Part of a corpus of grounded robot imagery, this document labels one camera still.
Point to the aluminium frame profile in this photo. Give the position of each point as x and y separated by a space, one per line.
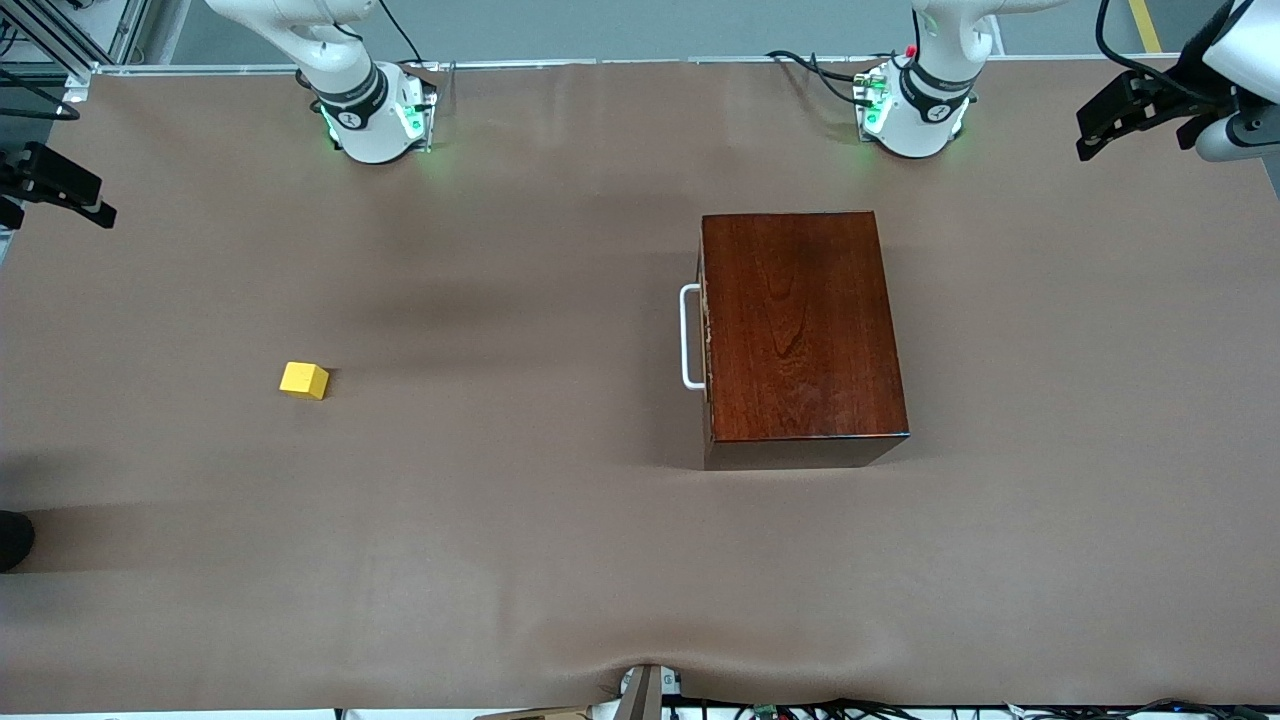
130 25

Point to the metal table clamp bracket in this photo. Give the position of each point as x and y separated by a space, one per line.
645 695

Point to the brown table cover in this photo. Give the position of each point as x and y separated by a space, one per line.
400 550

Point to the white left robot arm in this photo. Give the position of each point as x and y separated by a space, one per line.
920 125

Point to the black round object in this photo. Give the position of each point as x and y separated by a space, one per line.
14 540

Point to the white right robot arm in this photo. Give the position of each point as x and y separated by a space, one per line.
370 130

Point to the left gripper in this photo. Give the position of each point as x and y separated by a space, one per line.
1168 106

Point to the dark brown wooden cabinet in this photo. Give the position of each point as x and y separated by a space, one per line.
800 330

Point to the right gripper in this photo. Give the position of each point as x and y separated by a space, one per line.
30 176

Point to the yellow wooden block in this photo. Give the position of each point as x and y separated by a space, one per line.
303 381

